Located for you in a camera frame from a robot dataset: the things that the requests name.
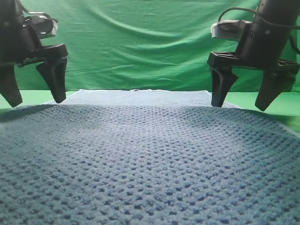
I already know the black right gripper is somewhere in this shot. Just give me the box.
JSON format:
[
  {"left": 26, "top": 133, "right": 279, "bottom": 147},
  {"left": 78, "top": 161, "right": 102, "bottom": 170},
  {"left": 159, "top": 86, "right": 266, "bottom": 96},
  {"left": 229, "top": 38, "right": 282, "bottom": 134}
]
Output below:
[{"left": 207, "top": 0, "right": 300, "bottom": 111}]

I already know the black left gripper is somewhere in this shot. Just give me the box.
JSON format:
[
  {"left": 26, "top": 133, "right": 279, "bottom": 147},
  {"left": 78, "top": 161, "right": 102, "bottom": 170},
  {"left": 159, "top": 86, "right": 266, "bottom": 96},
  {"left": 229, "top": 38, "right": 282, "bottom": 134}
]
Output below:
[{"left": 0, "top": 0, "right": 68, "bottom": 107}]

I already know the blue waffle-weave towel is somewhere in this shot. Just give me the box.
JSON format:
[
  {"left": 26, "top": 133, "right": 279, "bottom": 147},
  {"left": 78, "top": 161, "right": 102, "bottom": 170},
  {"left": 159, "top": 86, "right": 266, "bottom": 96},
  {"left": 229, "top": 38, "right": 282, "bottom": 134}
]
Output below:
[{"left": 0, "top": 91, "right": 300, "bottom": 225}]

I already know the green backdrop cloth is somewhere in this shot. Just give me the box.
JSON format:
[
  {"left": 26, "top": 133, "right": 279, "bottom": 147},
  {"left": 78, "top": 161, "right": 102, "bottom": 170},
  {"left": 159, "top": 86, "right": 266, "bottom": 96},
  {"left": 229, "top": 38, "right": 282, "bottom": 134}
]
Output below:
[{"left": 23, "top": 0, "right": 258, "bottom": 91}]

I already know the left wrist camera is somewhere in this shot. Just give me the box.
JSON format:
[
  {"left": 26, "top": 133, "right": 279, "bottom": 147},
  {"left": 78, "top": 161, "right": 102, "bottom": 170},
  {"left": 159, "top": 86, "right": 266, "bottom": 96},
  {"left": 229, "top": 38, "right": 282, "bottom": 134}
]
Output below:
[{"left": 25, "top": 15, "right": 58, "bottom": 39}]

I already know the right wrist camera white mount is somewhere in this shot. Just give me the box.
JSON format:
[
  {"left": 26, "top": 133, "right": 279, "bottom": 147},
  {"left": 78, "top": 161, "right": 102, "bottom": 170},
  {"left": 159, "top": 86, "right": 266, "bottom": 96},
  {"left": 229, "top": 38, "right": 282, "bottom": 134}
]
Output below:
[{"left": 210, "top": 20, "right": 251, "bottom": 41}]

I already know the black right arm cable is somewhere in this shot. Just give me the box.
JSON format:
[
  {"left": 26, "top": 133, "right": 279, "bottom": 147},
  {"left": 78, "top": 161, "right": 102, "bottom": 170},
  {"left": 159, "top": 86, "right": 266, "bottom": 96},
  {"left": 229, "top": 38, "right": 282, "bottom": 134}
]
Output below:
[{"left": 218, "top": 7, "right": 300, "bottom": 57}]

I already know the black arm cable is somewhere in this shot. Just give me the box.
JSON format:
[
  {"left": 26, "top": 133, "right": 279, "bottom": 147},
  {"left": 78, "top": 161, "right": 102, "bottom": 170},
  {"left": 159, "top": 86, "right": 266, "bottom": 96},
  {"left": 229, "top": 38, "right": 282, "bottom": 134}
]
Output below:
[
  {"left": 218, "top": 7, "right": 300, "bottom": 57},
  {"left": 18, "top": 0, "right": 59, "bottom": 23}
]

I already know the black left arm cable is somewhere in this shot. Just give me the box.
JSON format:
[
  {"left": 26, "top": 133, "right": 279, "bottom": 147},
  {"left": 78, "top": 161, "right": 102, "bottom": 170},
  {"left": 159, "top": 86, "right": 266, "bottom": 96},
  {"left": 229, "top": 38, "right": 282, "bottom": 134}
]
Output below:
[{"left": 18, "top": 0, "right": 59, "bottom": 23}]

